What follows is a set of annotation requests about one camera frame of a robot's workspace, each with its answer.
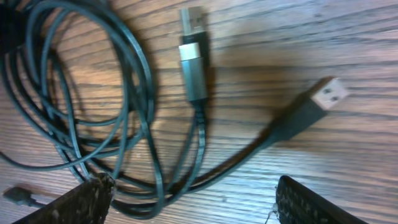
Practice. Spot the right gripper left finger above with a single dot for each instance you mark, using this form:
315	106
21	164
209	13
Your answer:
87	203

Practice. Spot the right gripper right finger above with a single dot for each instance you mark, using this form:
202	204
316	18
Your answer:
297	204

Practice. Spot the braided cable grey connector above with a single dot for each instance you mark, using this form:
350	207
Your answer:
194	77

